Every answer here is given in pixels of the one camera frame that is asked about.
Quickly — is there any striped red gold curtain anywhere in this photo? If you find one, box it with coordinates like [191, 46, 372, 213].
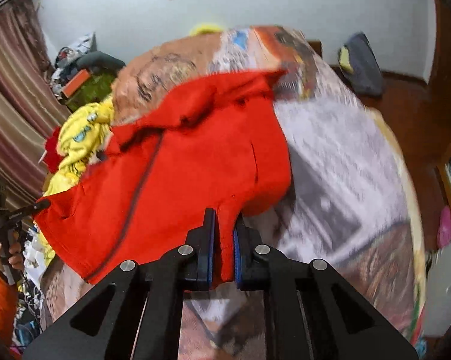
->
[0, 0, 69, 208]

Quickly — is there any yellow curved headrest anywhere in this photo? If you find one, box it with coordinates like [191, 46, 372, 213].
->
[189, 23, 225, 37]

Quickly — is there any green patterned storage box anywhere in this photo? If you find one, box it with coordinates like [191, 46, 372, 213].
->
[65, 72, 117, 112]

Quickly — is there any red zip jacket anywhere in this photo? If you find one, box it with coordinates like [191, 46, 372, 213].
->
[34, 70, 291, 284]

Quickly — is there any grey neck pillow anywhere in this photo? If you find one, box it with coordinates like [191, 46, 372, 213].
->
[73, 51, 125, 73]

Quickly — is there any person left hand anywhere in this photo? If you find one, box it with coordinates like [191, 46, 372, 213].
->
[0, 230, 25, 272]

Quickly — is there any dark blue backpack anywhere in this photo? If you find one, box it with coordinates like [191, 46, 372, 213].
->
[338, 32, 384, 97]

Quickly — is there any orange box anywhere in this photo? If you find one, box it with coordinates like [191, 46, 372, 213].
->
[60, 69, 91, 99]

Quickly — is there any red plush cloth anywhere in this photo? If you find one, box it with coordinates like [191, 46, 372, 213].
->
[39, 127, 64, 174]

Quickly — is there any orange sleeve forearm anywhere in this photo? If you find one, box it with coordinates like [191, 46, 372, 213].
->
[0, 274, 18, 346]

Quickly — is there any yellow cartoon blanket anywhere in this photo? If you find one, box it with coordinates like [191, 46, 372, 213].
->
[37, 97, 116, 267]

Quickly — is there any wooden door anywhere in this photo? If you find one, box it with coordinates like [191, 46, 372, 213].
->
[429, 0, 451, 164]

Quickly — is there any printed newspaper bedspread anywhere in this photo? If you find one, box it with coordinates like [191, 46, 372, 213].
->
[39, 24, 428, 360]

